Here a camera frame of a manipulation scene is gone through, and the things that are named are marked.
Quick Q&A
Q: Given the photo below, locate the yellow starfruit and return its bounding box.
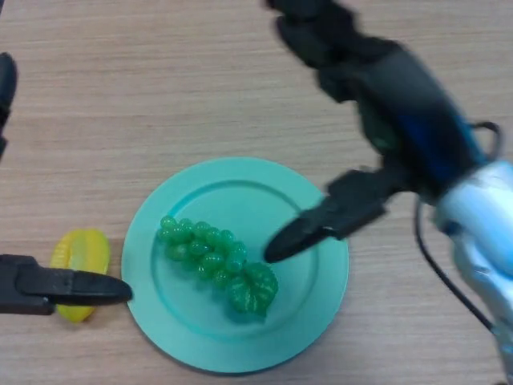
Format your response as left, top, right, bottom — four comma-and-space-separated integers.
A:
50, 227, 112, 324

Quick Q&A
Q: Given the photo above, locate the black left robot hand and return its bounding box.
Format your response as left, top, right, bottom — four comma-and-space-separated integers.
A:
0, 51, 133, 316

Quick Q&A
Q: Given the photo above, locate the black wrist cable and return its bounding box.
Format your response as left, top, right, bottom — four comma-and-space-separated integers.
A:
414, 121, 503, 334

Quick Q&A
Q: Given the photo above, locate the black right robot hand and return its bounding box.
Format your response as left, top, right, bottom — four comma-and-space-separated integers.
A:
263, 0, 492, 265

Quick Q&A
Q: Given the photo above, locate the green grapes bunch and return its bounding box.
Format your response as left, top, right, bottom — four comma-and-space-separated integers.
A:
156, 215, 280, 322

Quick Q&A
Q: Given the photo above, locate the teal round plate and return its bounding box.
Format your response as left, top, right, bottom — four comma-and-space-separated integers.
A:
121, 156, 349, 372

